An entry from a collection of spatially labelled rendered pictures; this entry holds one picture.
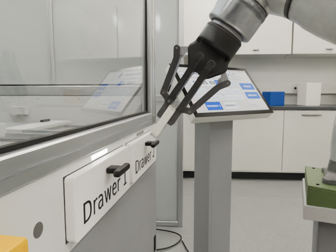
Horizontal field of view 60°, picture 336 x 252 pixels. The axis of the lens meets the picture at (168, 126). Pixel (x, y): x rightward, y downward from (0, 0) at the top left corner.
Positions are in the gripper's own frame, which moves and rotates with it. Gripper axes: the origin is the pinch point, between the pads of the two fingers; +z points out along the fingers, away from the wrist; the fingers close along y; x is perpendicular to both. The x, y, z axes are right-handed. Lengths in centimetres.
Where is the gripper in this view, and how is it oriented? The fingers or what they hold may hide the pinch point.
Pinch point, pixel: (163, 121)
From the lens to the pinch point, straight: 57.1
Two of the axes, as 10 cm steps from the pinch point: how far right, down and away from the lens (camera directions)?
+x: -1.7, 1.1, -9.8
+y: -8.1, -5.8, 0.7
